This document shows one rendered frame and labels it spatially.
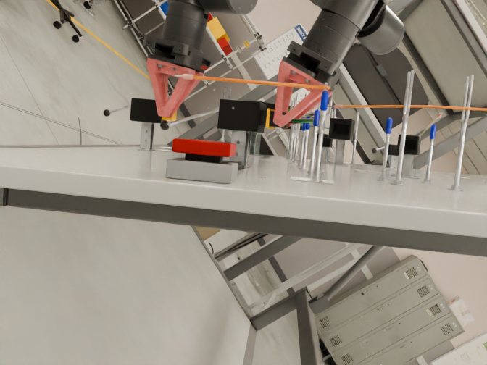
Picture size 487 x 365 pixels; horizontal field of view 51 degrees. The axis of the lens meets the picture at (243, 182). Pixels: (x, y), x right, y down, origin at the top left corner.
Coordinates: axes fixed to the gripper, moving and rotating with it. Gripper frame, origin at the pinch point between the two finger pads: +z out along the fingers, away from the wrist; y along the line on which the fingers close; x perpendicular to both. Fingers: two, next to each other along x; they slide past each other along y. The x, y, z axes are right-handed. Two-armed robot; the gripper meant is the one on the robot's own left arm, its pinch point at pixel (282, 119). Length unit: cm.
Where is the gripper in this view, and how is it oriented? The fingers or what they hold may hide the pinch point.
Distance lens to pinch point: 69.1
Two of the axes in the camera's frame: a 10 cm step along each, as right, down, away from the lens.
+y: 2.5, -0.6, 9.7
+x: -8.3, -5.2, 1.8
